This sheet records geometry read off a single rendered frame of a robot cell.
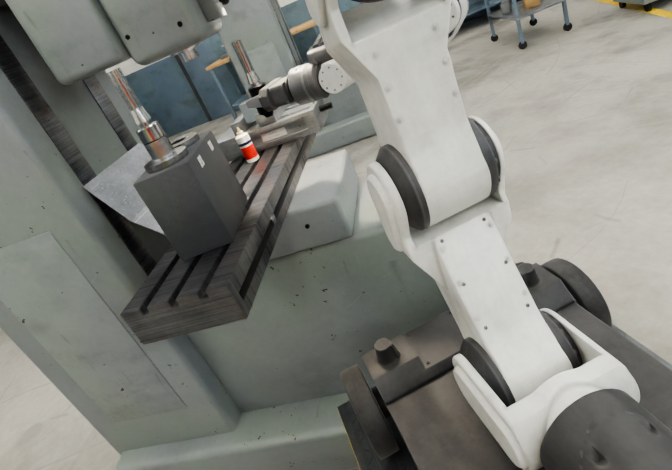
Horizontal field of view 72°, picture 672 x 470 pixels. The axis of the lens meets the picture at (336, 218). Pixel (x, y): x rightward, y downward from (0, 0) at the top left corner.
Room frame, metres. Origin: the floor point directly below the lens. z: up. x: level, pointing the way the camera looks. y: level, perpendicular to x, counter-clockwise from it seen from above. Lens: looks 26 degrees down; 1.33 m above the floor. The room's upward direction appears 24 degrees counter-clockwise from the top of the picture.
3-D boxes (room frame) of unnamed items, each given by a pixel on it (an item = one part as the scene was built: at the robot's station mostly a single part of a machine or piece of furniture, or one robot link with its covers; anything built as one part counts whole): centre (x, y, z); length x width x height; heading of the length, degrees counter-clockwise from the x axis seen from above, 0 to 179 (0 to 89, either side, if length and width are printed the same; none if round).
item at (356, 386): (0.75, 0.11, 0.50); 0.20 x 0.05 x 0.20; 6
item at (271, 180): (1.34, 0.15, 0.91); 1.24 x 0.23 x 0.08; 163
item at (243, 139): (1.38, 0.16, 1.01); 0.04 x 0.04 x 0.11
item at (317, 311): (1.27, 0.15, 0.45); 0.81 x 0.32 x 0.60; 73
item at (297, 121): (1.50, 0.07, 1.01); 0.35 x 0.15 x 0.11; 71
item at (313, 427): (1.35, 0.41, 0.10); 1.20 x 0.60 x 0.20; 73
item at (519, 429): (0.50, -0.18, 0.68); 0.21 x 0.20 x 0.13; 6
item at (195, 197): (0.99, 0.25, 1.05); 0.22 x 0.12 x 0.20; 172
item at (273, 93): (1.16, -0.03, 1.13); 0.13 x 0.12 x 0.10; 148
